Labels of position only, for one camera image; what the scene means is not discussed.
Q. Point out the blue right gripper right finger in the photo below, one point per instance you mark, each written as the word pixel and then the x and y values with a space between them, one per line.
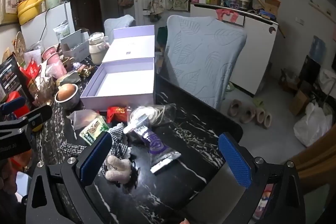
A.
pixel 240 168

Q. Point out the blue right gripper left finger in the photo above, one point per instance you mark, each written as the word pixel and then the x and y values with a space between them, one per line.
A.
pixel 92 158

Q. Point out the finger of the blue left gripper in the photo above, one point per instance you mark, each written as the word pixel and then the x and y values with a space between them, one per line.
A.
pixel 13 105
pixel 39 115

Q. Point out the black white checkered cloth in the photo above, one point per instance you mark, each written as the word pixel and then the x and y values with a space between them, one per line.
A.
pixel 120 148

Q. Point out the clear plastic bag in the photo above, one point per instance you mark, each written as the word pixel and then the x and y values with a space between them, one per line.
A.
pixel 82 118

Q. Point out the small red snack packet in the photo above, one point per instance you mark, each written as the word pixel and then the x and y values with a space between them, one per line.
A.
pixel 116 113

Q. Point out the red cylindrical can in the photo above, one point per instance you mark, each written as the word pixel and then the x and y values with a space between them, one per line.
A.
pixel 21 111

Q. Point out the glass mug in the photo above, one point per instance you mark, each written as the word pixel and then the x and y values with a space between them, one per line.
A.
pixel 42 90

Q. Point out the black printed package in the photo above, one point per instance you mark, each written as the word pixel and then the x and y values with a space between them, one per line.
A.
pixel 11 78

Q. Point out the steel bowl with bread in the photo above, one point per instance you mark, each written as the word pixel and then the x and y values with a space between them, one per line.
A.
pixel 68 96

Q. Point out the pink cup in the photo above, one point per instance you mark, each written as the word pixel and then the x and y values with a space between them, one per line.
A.
pixel 55 67

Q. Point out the pink slippers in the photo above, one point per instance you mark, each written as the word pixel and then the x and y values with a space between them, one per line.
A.
pixel 249 114

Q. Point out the white cardboard box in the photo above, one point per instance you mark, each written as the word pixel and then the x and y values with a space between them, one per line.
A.
pixel 76 45

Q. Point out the white refrigerator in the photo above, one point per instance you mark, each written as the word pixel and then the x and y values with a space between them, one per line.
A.
pixel 41 28

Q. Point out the white plastic bag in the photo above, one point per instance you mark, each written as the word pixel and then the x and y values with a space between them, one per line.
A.
pixel 313 125

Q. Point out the lavender open gift box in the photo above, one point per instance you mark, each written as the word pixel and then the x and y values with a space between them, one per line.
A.
pixel 121 83

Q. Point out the cream ceramic jar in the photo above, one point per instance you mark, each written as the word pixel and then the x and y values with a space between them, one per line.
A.
pixel 98 46

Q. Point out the white cabinet counter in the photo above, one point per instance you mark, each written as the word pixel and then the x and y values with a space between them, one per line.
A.
pixel 253 60

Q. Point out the yellow enamel pot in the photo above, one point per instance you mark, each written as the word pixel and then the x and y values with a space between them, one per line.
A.
pixel 27 10

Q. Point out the far light blue chair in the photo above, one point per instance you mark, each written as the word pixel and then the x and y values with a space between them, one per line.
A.
pixel 116 23

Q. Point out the light blue chair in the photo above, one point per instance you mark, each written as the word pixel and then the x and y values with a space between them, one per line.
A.
pixel 116 23
pixel 200 55

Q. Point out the lavender box lid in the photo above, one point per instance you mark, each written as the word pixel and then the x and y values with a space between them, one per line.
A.
pixel 130 43

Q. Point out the near light blue chair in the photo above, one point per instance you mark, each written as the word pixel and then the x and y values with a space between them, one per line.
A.
pixel 200 55

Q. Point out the brown cardboard box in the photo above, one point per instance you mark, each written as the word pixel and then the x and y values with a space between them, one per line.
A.
pixel 272 6

